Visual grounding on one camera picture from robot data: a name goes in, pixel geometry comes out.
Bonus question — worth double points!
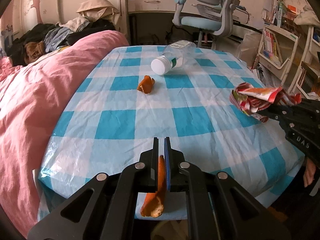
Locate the pink blanket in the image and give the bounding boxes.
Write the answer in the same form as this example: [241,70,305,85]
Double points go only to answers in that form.
[0,30,130,238]

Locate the red snack wrapper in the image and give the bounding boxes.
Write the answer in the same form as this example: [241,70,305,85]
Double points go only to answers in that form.
[230,82,302,122]

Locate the brown cloth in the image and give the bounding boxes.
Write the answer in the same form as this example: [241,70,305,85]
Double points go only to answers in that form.
[24,42,45,64]

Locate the dark clothes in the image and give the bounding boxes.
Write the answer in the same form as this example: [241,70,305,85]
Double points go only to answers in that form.
[7,24,54,65]

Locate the white cloth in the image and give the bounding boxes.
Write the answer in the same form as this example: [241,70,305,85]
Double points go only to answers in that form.
[59,16,90,32]

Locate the row of books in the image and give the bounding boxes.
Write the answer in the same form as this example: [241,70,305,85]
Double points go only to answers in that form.
[262,0,300,28]

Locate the small orange peel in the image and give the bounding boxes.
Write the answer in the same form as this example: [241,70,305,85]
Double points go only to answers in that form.
[137,75,155,94]

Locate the clear plastic bottle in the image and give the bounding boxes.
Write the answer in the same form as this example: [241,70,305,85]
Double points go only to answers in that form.
[151,40,197,76]

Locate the person's right hand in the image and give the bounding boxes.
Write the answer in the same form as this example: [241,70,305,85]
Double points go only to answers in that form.
[303,158,317,188]

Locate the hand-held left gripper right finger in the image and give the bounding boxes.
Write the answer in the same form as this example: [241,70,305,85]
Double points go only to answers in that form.
[164,137,292,240]

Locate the beige bag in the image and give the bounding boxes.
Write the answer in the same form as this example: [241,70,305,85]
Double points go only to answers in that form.
[76,0,120,22]

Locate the long orange peel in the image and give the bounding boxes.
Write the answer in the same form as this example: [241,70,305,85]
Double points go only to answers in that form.
[140,155,165,217]

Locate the cream cloth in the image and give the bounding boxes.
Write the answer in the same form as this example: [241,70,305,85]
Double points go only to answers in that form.
[294,11,320,27]

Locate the black garment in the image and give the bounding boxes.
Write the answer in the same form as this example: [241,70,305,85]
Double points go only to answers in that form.
[64,20,117,45]

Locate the blue cloth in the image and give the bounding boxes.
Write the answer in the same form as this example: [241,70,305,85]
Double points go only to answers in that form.
[44,26,73,52]

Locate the translucent plastic bag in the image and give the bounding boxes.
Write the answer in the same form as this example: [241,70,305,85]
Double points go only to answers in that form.
[237,29,263,67]

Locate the grey blue desk chair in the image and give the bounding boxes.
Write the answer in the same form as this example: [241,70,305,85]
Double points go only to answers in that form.
[172,0,242,49]

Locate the pile of papers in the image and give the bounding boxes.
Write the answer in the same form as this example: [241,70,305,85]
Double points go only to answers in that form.
[251,64,273,88]

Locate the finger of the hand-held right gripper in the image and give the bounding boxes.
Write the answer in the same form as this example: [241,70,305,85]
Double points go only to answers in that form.
[259,104,304,124]
[301,99,320,113]

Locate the white bookshelf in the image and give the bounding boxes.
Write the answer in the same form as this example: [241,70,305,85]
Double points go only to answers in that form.
[252,21,320,100]

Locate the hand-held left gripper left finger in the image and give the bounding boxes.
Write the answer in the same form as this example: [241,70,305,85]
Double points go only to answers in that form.
[27,137,160,240]

